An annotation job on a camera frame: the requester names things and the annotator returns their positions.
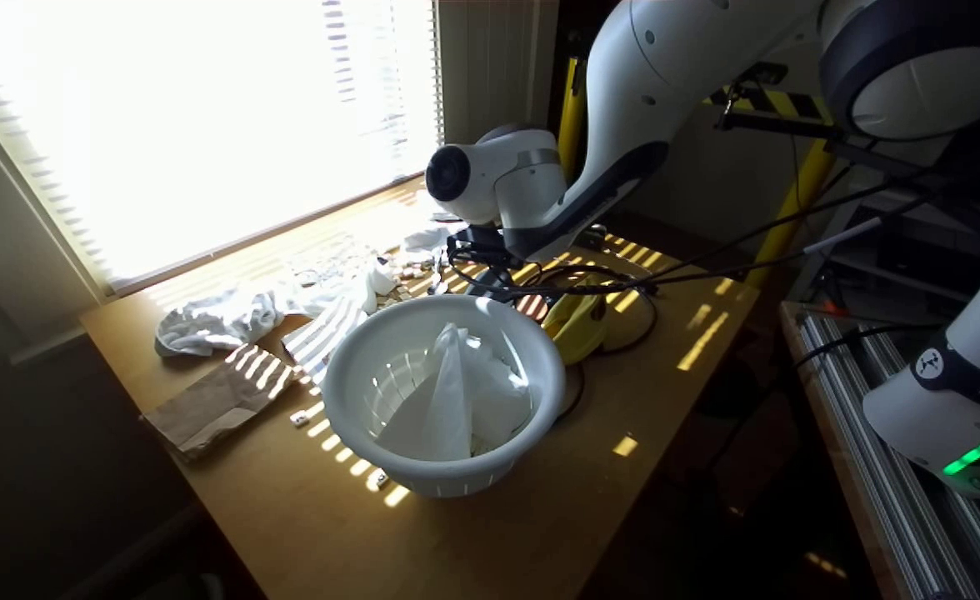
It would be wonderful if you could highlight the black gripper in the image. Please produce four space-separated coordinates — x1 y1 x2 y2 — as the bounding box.
447 223 515 273

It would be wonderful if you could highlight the white colander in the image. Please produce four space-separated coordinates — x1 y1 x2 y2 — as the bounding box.
323 295 566 497

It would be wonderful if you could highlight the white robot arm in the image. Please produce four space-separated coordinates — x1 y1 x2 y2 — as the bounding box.
427 0 980 261

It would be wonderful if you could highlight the white paper in colander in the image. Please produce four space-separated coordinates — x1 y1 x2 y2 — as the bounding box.
379 323 529 459

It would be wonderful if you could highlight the white crumpled cloth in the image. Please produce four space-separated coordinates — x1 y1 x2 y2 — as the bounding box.
155 228 447 370

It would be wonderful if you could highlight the brown paper bag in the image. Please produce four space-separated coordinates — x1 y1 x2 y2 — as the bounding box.
148 350 296 455

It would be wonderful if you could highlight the yellow black striped stand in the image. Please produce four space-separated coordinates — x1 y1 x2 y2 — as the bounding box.
554 54 852 294

